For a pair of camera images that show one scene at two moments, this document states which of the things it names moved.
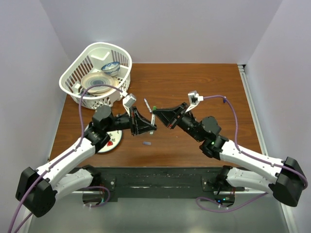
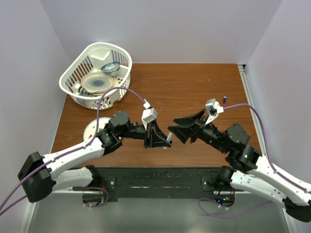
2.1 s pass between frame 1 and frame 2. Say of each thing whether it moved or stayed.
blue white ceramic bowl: stayed
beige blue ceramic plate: stayed
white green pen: moved
